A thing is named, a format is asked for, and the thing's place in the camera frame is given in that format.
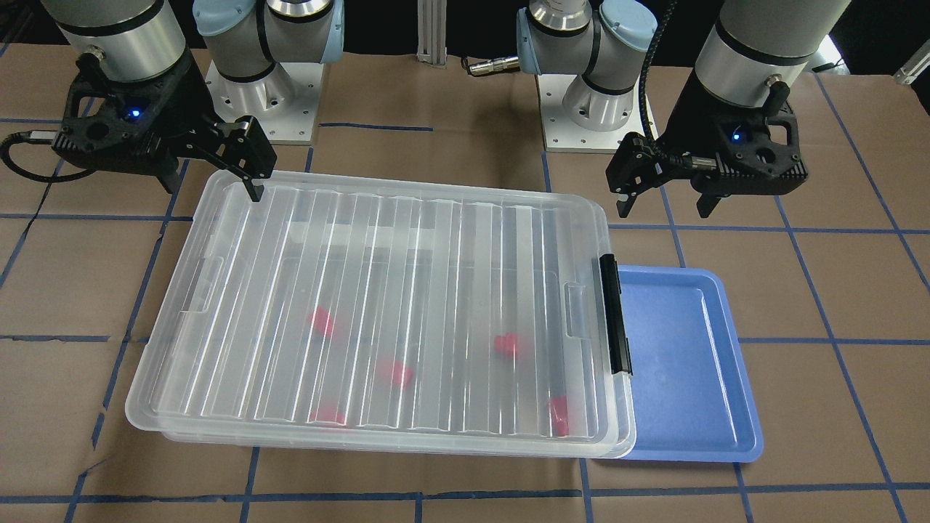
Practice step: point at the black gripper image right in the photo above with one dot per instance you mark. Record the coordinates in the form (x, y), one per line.
(689, 120)

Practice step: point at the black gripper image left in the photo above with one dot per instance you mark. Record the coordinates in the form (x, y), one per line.
(176, 94)

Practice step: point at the red block moved to tray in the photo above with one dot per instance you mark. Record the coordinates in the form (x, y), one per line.
(507, 345)

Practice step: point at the clear plastic box lid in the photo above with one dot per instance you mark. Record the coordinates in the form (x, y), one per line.
(370, 312)

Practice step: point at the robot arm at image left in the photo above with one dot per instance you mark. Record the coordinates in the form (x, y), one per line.
(246, 39)

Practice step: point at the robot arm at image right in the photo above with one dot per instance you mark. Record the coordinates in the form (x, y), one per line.
(612, 47)

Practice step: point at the blue plastic tray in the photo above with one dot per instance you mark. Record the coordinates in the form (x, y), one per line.
(692, 397)

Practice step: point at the clear plastic storage box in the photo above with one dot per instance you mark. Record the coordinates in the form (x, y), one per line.
(617, 407)

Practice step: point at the red block centre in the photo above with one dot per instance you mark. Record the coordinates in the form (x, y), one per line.
(395, 373)

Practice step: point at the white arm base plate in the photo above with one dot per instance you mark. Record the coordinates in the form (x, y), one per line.
(285, 103)
(577, 119)

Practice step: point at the black box latch handle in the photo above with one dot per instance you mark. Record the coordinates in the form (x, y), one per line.
(617, 341)

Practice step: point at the silver cable connector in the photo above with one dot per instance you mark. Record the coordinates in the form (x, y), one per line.
(499, 65)

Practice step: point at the aluminium frame post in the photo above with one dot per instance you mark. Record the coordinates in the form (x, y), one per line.
(431, 19)

